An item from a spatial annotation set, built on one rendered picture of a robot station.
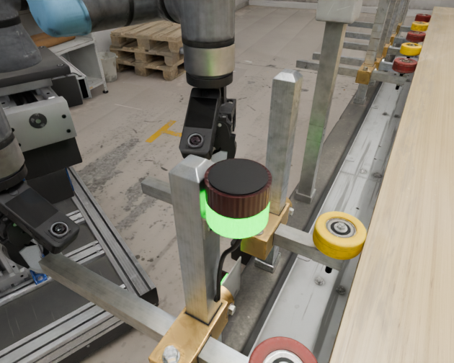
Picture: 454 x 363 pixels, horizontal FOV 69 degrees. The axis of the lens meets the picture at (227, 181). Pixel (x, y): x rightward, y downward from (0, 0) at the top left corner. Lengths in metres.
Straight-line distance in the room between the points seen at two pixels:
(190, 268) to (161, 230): 1.45
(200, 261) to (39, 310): 1.10
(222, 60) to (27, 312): 1.18
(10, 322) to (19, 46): 0.93
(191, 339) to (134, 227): 1.46
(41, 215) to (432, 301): 0.54
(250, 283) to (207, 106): 0.39
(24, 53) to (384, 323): 0.87
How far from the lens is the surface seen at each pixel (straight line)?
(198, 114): 0.50
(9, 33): 0.92
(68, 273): 0.59
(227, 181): 0.28
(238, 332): 0.66
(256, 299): 0.70
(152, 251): 1.75
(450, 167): 0.82
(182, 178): 0.31
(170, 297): 1.56
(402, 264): 0.55
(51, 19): 0.47
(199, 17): 0.47
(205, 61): 0.48
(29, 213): 0.53
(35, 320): 1.41
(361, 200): 1.11
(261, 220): 0.30
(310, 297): 0.82
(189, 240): 0.36
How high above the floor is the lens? 1.28
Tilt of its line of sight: 37 degrees down
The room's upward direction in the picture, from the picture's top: straight up
